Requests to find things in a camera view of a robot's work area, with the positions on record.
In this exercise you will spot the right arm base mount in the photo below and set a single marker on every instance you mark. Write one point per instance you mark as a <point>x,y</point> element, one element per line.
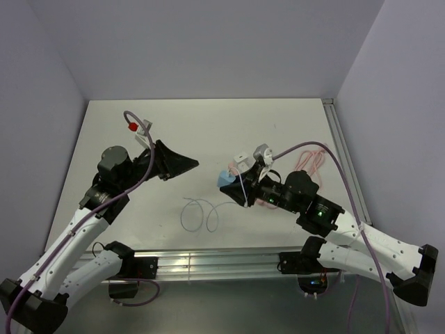
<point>313,279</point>

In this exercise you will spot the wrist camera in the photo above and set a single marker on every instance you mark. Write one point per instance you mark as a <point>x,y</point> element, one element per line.
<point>140,134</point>
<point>264,155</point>

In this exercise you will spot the blue charger plug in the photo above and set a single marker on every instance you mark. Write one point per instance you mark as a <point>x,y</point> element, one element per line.
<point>225,178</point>

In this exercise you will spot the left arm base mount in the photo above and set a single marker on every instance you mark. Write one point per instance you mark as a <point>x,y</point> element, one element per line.
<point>134,284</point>

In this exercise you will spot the pink power strip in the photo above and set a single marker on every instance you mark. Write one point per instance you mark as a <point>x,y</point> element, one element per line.
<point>266,204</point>

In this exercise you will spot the white charger plug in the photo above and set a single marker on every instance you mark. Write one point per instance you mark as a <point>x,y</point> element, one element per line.
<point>241,163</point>

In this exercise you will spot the aluminium frame rail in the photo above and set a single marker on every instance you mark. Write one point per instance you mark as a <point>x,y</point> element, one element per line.
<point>196,231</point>

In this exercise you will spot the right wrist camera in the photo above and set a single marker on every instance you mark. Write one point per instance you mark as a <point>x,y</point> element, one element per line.
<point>264,155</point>

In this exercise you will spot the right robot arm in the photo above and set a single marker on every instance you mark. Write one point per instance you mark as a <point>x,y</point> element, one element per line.
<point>337,241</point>

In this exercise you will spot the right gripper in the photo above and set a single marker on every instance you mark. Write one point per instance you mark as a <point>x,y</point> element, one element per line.
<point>235,190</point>

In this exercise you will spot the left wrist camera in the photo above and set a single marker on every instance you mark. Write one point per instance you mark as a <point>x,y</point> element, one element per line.
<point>140,134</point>

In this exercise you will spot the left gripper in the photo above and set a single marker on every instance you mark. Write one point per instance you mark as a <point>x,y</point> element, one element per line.
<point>170,163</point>

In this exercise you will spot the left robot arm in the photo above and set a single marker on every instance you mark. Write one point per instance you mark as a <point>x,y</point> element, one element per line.
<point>41,298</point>

